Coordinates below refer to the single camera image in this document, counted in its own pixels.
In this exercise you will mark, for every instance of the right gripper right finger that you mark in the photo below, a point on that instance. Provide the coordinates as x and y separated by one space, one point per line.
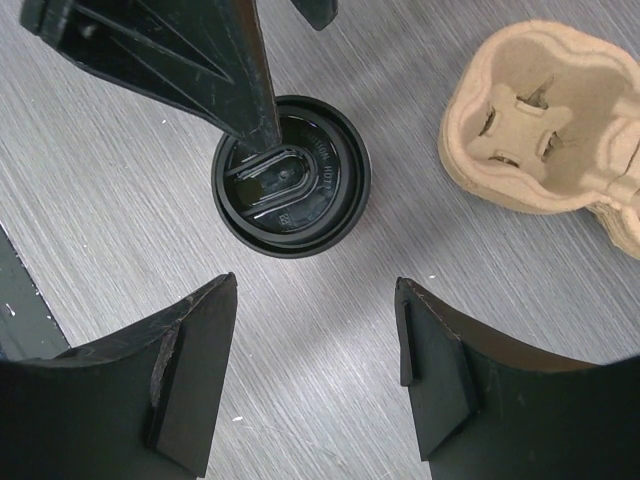
488 406

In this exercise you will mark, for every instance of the single black cup lid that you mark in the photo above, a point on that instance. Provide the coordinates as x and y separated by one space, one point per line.
302 197

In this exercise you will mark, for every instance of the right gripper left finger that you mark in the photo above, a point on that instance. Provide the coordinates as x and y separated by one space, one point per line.
139 403

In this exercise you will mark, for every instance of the lower pulp cup carrier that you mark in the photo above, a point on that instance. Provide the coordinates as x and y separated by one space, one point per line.
545 120

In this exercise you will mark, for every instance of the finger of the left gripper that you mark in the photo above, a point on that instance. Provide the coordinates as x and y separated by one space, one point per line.
319 14
206 58

